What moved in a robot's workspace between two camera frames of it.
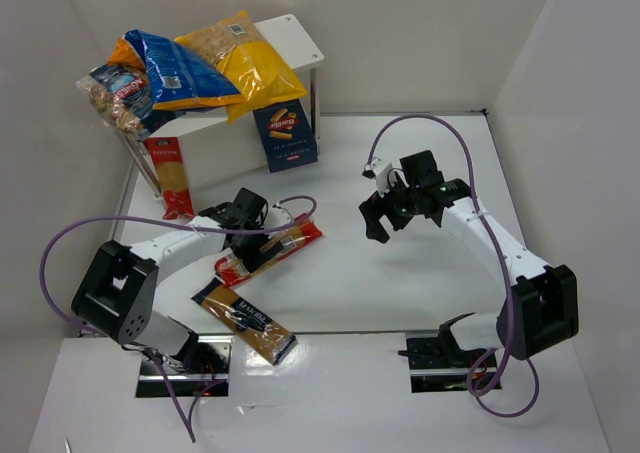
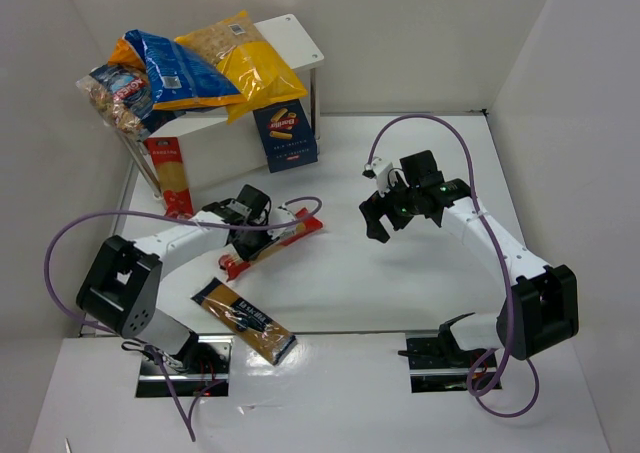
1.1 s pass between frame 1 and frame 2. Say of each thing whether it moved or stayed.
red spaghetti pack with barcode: moved
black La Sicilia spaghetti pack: stayed
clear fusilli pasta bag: stayed
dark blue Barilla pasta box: stayed
